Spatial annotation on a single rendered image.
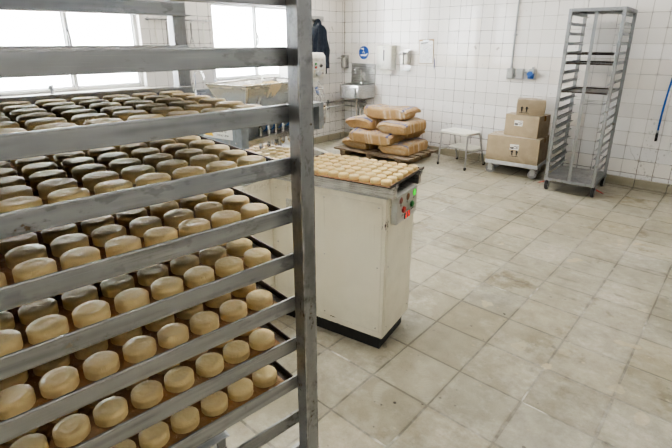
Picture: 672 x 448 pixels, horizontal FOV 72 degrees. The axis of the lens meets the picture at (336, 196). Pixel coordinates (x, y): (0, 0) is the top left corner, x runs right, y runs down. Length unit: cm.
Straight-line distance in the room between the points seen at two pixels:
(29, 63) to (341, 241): 188
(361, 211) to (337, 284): 45
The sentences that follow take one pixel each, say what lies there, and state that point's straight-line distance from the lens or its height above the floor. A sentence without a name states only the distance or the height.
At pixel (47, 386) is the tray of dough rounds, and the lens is 82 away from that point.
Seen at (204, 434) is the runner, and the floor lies 87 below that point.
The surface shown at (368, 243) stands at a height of 60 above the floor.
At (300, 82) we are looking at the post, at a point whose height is 146.
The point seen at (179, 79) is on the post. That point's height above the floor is 144.
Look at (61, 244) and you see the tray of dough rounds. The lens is 79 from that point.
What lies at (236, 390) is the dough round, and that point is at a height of 88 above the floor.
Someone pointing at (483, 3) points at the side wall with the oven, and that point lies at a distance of 642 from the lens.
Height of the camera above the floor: 152
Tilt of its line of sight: 19 degrees down
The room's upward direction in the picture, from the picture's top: straight up
